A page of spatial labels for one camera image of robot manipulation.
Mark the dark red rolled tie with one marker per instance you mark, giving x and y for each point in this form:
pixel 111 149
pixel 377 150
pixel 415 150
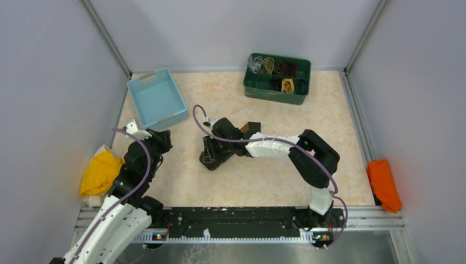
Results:
pixel 285 69

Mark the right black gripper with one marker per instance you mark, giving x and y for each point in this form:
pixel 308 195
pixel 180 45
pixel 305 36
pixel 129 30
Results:
pixel 215 134

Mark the light blue plastic basket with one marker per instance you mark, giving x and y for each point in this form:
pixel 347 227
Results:
pixel 157 100

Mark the yellow patterned rolled tie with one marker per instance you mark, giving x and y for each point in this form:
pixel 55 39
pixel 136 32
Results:
pixel 287 86

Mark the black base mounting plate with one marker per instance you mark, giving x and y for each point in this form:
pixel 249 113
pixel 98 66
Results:
pixel 243 222

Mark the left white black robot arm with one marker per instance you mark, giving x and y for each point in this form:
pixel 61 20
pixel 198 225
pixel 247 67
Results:
pixel 126 211

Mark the orange cloth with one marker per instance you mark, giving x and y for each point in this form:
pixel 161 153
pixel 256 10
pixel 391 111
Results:
pixel 383 186

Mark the grey slotted cable duct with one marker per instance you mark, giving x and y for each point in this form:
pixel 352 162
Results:
pixel 147 237

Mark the dark green rolled tie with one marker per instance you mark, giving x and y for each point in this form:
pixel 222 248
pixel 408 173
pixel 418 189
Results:
pixel 301 87

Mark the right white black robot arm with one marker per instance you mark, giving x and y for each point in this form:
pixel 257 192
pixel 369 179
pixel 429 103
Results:
pixel 313 158

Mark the grey rolled tie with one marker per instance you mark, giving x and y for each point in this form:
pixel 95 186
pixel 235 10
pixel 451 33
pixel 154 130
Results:
pixel 254 64

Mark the white cloth under yellow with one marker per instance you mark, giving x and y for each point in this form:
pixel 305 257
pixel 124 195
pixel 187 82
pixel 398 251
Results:
pixel 96 200

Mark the brown blue floral tie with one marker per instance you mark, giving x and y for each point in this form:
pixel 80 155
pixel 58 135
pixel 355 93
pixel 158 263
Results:
pixel 217 152

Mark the tan rolled tie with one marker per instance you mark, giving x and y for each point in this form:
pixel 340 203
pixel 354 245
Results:
pixel 267 65

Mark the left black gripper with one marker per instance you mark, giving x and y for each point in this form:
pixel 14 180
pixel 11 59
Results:
pixel 162 137

